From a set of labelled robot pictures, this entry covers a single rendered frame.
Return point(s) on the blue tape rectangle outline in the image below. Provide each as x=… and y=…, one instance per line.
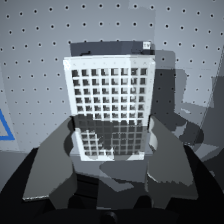
x=10, y=136

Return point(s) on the white well plate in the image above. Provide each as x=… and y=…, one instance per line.
x=105, y=106

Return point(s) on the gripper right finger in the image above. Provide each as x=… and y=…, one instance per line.
x=177, y=180

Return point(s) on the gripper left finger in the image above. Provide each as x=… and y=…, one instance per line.
x=44, y=181

